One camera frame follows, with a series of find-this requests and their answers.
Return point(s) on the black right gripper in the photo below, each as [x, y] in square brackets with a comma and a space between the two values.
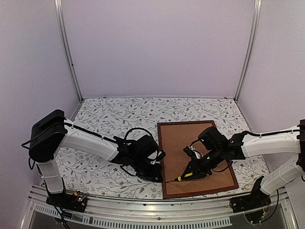
[198, 172]

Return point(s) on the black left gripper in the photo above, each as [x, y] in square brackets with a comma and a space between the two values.
[156, 172]

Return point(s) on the yellow handled screwdriver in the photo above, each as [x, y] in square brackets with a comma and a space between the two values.
[181, 178]

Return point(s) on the red-brown wooden picture frame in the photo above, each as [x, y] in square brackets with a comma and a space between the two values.
[173, 137]

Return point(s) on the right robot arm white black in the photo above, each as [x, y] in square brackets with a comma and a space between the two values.
[245, 145]

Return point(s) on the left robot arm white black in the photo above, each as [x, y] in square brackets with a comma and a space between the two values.
[55, 131]

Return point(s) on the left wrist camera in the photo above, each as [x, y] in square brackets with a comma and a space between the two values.
[160, 155]

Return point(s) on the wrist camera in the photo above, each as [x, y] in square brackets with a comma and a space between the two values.
[160, 155]
[191, 152]

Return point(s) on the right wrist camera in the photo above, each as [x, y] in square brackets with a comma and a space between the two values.
[191, 152]

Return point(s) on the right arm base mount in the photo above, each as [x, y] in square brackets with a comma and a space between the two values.
[249, 202]

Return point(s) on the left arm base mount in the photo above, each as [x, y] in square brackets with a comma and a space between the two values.
[74, 202]

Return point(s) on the right aluminium corner post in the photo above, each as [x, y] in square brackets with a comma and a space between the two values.
[249, 50]

